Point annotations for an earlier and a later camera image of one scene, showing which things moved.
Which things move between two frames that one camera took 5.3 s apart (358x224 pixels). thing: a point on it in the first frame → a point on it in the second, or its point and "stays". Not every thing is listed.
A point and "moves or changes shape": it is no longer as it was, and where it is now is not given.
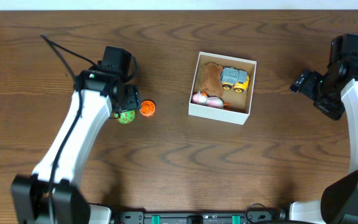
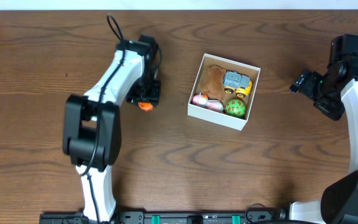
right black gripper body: [304, 83] stays
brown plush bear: [212, 83] moves or changes shape
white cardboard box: [222, 88] stays
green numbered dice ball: [127, 117] → [235, 108]
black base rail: [270, 216] stays
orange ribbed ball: [147, 108] moves or changes shape
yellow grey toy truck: [233, 77] moves or changes shape
